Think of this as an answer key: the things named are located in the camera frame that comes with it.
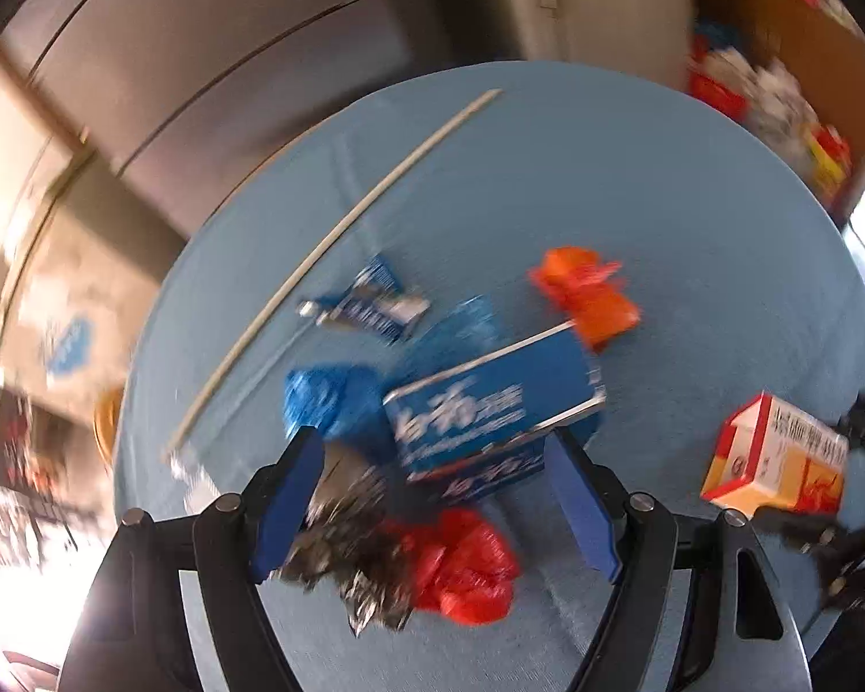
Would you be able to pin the orange plastic bag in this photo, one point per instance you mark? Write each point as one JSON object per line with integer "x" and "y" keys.
{"x": 591, "y": 295}

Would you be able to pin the white chest freezer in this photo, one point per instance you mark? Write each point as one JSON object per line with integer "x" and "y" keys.
{"x": 79, "y": 288}

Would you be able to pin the orange and white box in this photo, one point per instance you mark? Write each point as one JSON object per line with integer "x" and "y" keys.
{"x": 764, "y": 461}

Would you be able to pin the red plastic bag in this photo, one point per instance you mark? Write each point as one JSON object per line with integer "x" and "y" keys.
{"x": 461, "y": 562}

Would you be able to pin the black foil bag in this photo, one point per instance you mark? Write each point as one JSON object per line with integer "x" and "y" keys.
{"x": 360, "y": 555}

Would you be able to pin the white cabinet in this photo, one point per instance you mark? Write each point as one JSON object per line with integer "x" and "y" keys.
{"x": 591, "y": 0}

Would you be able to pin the large cardboard box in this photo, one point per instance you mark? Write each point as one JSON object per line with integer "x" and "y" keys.
{"x": 786, "y": 21}

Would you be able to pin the pile of colourful packets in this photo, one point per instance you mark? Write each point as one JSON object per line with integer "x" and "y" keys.
{"x": 771, "y": 97}

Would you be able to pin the blue plastic bag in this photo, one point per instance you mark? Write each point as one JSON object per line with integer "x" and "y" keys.
{"x": 331, "y": 396}

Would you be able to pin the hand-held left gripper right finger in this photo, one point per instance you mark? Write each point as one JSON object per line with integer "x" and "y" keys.
{"x": 580, "y": 512}

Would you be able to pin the thin white stick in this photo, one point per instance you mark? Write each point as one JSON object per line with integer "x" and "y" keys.
{"x": 346, "y": 220}

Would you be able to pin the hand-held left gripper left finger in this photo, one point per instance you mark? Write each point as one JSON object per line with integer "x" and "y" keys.
{"x": 288, "y": 504}

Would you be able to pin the light blue plastic wrapper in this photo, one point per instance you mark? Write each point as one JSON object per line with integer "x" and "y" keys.
{"x": 461, "y": 331}

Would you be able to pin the grey panelled cabinet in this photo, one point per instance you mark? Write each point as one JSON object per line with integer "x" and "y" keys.
{"x": 209, "y": 50}

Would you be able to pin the blue cardboard box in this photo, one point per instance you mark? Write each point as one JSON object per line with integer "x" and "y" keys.
{"x": 476, "y": 411}

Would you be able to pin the blue and white sachet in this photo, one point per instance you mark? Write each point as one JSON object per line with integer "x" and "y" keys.
{"x": 375, "y": 306}

